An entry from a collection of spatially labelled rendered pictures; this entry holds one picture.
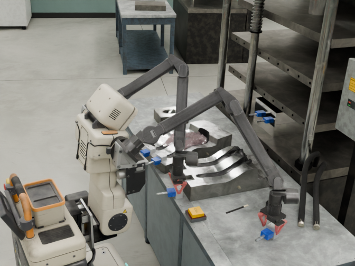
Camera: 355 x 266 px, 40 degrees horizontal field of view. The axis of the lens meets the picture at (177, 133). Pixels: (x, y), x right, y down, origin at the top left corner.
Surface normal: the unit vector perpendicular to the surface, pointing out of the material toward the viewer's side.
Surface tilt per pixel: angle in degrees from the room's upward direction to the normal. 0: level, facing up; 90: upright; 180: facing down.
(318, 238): 0
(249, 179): 90
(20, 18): 90
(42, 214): 92
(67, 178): 0
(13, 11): 90
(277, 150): 0
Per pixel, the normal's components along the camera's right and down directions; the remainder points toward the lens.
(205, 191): 0.35, 0.43
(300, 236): 0.04, -0.89
